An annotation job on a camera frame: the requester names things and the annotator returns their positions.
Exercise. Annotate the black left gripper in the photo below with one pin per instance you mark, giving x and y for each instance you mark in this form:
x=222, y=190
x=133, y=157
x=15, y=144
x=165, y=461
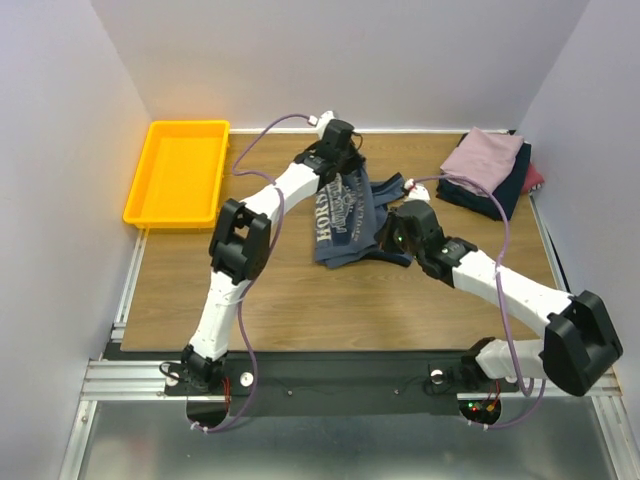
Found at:
x=356, y=160

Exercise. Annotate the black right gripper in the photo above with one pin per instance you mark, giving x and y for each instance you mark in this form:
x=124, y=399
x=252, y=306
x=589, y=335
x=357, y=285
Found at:
x=388, y=233

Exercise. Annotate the blue-grey tank top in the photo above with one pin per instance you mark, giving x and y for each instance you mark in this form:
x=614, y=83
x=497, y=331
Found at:
x=349, y=212

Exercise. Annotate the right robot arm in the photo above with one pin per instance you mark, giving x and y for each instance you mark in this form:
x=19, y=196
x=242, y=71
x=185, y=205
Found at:
x=577, y=341

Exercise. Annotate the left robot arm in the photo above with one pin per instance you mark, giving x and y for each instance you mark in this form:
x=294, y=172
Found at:
x=241, y=243

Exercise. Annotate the dark navy folded tank top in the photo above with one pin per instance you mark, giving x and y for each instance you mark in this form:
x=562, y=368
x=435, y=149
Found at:
x=507, y=193

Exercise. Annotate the pink folded tank top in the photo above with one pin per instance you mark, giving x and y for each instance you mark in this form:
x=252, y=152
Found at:
x=482, y=161

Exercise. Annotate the maroon folded tank top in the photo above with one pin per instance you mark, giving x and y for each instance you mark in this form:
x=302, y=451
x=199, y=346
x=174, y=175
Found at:
x=533, y=180

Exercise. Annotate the yellow plastic tray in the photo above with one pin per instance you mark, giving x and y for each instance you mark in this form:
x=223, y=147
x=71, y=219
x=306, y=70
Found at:
x=179, y=174

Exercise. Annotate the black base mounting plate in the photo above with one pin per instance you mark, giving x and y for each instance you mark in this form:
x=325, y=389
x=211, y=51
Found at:
x=341, y=383

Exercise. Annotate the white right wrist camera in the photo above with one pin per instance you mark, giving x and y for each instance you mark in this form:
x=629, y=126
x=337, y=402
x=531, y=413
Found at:
x=415, y=191

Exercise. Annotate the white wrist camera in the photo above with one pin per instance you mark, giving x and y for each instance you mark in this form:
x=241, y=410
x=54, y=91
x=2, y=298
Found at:
x=415, y=191
x=319, y=123

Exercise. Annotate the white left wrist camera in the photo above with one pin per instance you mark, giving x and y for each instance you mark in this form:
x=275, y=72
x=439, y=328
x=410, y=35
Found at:
x=319, y=123

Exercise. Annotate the aluminium frame rail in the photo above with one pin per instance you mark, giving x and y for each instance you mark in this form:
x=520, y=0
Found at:
x=106, y=380

